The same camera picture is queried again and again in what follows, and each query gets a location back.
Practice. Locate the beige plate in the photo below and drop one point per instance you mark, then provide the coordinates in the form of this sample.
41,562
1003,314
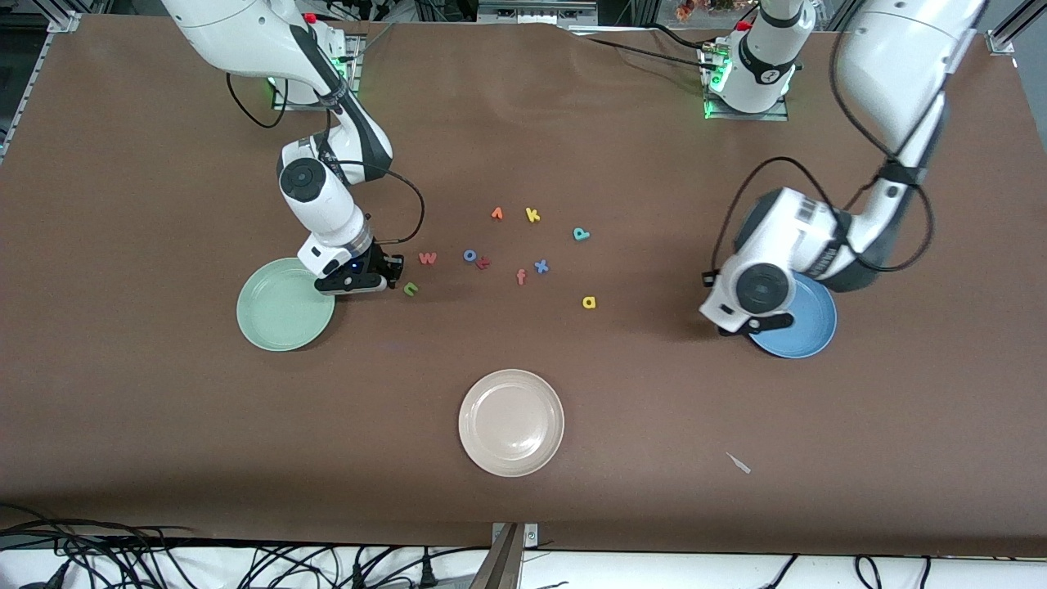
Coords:
511,423

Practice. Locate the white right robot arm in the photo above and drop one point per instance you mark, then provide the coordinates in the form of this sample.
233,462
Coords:
323,200

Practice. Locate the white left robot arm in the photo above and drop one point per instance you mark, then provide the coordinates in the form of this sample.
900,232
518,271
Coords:
785,237

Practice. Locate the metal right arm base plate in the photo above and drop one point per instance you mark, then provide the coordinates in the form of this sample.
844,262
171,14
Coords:
282,106

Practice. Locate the grey metal beam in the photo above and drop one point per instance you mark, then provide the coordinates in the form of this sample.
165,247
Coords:
501,568

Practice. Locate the small grey tape scrap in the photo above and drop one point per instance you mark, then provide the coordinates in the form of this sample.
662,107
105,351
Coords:
740,465

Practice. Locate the grey background box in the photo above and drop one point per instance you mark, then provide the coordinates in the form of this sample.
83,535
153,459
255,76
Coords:
532,15

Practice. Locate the blue plate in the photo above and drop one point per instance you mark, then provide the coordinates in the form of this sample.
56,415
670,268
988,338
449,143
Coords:
806,327

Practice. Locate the black power plug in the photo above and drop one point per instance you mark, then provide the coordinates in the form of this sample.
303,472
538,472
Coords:
425,573
357,573

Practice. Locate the small metal bracket plate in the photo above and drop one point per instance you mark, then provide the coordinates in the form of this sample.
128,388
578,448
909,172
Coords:
532,536

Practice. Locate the orange background object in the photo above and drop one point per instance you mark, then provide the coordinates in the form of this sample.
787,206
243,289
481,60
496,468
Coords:
685,10

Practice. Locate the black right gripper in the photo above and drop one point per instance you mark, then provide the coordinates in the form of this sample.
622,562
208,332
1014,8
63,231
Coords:
381,261

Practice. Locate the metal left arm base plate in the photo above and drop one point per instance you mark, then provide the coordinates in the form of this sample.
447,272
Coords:
736,116

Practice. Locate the brown table cover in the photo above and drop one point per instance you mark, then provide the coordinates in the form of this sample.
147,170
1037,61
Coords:
654,409

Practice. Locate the light green plate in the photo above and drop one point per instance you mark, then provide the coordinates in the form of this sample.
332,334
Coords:
278,315

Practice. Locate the pink letter w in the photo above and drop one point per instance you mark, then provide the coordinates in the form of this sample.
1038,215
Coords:
427,259

